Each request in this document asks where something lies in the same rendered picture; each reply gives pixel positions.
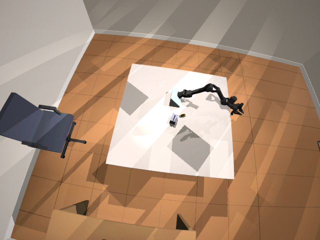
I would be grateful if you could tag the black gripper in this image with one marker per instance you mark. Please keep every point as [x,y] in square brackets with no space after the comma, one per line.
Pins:
[236,109]

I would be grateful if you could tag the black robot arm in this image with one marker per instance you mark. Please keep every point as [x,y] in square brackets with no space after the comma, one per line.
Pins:
[208,88]

